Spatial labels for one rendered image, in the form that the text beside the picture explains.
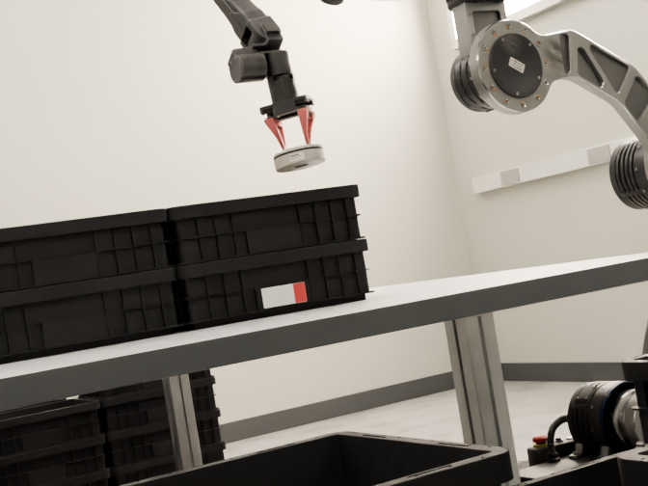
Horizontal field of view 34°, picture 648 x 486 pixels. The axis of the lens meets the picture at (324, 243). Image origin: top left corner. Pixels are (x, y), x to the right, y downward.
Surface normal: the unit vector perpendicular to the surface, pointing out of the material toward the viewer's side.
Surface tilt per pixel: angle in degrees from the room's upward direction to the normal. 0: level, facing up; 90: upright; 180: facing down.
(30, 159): 90
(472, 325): 90
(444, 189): 90
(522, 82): 90
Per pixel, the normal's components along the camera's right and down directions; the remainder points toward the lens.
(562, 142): -0.87, 0.13
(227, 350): 0.47, -0.11
